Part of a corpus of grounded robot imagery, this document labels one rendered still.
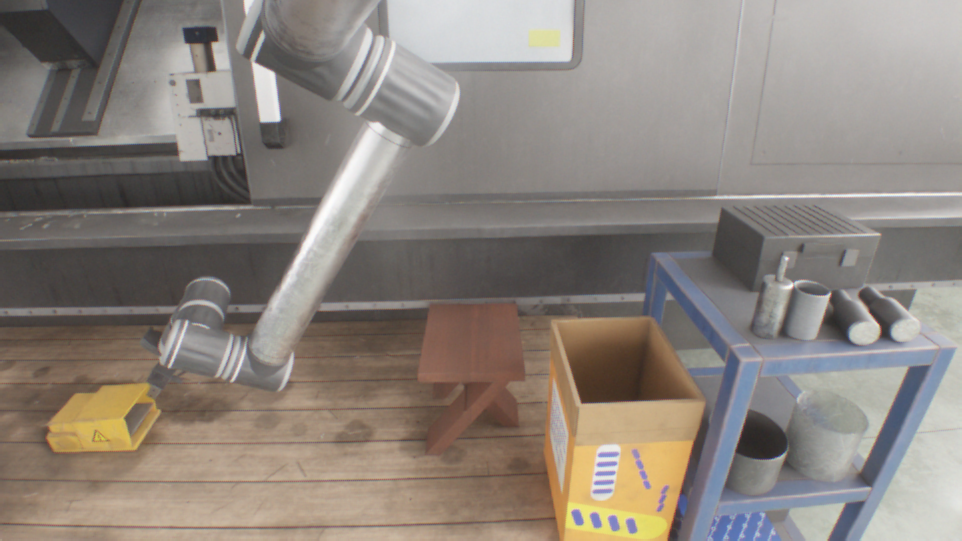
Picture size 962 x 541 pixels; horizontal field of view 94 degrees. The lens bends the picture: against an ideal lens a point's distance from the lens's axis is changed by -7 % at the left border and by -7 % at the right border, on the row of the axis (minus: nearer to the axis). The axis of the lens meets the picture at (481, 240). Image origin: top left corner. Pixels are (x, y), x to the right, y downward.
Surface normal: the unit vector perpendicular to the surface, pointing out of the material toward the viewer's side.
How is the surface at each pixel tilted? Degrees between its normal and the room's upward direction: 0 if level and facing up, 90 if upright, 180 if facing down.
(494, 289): 90
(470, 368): 0
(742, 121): 86
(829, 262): 90
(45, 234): 31
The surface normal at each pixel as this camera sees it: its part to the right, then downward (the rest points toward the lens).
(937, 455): -0.01, -0.91
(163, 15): 0.03, -0.37
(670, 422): 0.03, 0.40
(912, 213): 0.02, -0.58
